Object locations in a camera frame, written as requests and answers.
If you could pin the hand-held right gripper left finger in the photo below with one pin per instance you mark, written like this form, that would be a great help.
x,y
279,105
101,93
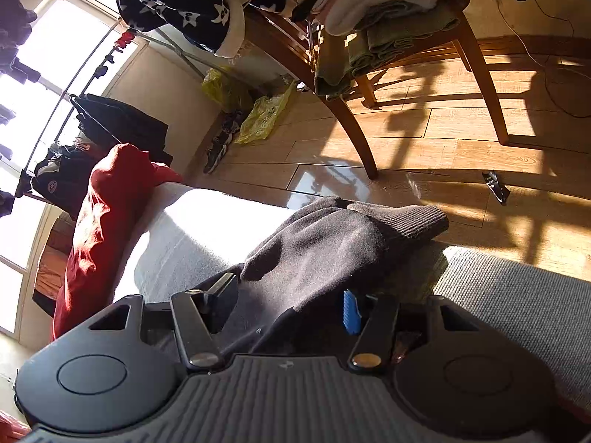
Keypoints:
x,y
221,304

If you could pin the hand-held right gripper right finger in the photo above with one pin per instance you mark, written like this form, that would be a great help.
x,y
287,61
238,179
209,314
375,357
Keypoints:
x,y
352,314

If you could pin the grey sweatshirt with dark sleeves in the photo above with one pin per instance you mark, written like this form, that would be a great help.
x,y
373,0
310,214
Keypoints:
x,y
323,249

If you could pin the metal clothes drying rack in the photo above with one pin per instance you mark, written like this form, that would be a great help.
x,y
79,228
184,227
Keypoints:
x,y
194,61

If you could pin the pile of folded clothes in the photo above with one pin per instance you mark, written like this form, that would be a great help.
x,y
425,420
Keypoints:
x,y
392,9

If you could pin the white bed sheet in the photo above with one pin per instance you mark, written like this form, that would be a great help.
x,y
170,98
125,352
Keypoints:
x,y
194,230

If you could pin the red quilt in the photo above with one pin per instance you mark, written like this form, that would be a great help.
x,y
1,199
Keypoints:
x,y
97,240

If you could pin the grey sneaker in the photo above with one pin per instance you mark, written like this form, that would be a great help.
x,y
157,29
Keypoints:
x,y
216,152

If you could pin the green plaid blanket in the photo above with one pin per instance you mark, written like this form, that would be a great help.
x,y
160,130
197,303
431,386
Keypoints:
x,y
508,295

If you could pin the yellow plastic bag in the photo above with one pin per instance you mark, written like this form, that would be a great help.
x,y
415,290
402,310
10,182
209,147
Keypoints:
x,y
263,117
221,90

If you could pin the black wrapper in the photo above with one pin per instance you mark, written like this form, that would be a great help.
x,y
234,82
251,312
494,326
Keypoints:
x,y
496,188

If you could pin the black jacket with round patch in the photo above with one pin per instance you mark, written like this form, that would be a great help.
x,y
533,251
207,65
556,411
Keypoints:
x,y
60,184

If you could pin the wooden chair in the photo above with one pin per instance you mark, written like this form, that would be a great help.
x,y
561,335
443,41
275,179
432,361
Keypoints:
x,y
281,46

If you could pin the small red cloth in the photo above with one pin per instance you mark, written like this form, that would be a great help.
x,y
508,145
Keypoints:
x,y
124,40

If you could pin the navy star print garment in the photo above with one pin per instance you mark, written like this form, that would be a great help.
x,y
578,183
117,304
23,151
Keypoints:
x,y
184,4

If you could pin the dark hanging garment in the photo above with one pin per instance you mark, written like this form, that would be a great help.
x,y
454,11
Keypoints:
x,y
16,27

